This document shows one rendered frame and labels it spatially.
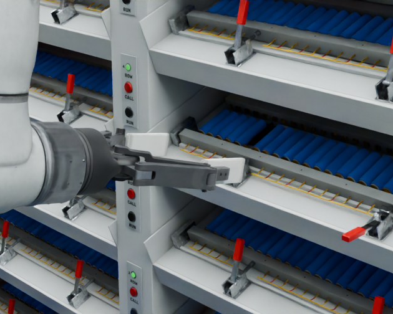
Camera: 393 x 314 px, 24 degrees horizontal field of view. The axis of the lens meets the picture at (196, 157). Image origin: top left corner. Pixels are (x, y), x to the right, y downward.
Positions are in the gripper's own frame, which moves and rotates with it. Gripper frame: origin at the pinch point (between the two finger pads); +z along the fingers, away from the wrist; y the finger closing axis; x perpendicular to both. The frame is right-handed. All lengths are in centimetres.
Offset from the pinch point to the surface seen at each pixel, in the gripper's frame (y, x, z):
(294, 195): -1.6, -6.9, 23.3
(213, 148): -19.8, -4.2, 24.2
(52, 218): -60, -28, 25
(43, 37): -61, 7, 18
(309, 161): -2.6, -2.1, 26.9
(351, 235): 14.9, -7.1, 14.9
